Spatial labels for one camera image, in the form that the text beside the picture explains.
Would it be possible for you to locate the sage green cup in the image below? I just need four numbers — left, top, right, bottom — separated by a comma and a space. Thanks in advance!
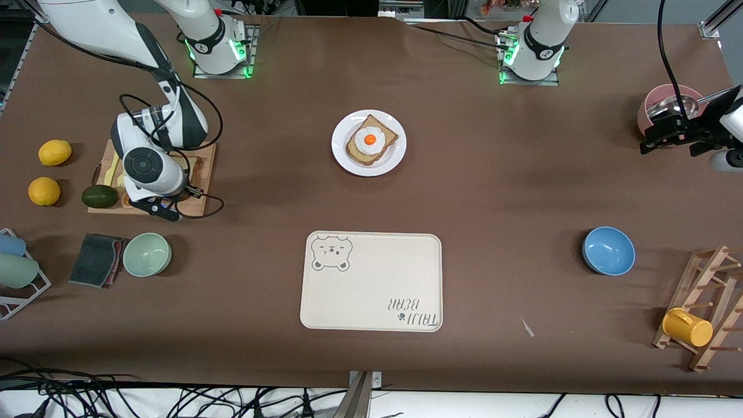
0, 253, 40, 290

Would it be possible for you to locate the wooden mug rack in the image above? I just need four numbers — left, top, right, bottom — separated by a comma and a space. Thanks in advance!
652, 245, 743, 373

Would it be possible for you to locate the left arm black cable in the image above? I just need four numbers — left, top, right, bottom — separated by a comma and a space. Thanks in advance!
657, 0, 691, 117

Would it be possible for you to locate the pink folded cloth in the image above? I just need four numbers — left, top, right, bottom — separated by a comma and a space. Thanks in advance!
110, 238, 127, 285

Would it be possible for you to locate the blue bowl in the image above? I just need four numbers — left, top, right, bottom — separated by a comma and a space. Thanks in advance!
582, 226, 636, 276

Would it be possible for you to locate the aluminium frame profile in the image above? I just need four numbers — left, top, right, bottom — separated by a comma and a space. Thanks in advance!
699, 0, 743, 39
0, 22, 37, 114

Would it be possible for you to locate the black table cable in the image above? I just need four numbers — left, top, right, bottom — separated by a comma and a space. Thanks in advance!
401, 16, 511, 53

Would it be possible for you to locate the black floor cable tangle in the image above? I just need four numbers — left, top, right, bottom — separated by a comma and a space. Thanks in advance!
0, 357, 349, 418

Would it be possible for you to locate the mint green bowl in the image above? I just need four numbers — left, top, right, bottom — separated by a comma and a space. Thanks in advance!
122, 232, 172, 278

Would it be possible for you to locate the white round plate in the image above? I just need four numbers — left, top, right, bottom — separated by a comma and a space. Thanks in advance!
331, 109, 407, 177

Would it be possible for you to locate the white wire cup rack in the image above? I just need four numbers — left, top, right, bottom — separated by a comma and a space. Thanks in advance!
0, 228, 52, 321

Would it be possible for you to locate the metal scoop spoon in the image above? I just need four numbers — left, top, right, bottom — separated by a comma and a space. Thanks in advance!
647, 87, 735, 120

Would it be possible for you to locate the yellow lemon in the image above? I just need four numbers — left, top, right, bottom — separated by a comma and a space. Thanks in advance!
38, 140, 73, 167
28, 177, 62, 207

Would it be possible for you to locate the dark green avocado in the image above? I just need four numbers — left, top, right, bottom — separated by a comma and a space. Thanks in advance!
81, 185, 119, 209

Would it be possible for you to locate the light blue cup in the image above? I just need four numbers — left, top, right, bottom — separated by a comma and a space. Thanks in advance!
0, 233, 27, 257

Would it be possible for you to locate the pink bowl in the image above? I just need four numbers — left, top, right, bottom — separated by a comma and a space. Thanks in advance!
637, 84, 712, 137

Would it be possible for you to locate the bamboo cutting board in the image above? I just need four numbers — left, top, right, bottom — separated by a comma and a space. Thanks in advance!
87, 139, 217, 218

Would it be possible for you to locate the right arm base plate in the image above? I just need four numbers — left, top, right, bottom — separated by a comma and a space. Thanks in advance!
193, 23, 259, 80

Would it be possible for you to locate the cream bear print tray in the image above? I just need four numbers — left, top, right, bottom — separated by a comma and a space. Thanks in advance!
300, 231, 443, 333

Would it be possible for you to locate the yellow mug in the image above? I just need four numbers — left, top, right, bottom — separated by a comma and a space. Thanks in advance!
662, 308, 714, 348

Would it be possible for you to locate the metal table edge bracket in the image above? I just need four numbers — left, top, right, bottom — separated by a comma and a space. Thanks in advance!
347, 370, 383, 418

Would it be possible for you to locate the dark grey folded cloth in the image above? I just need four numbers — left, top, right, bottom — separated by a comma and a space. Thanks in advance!
68, 233, 120, 288

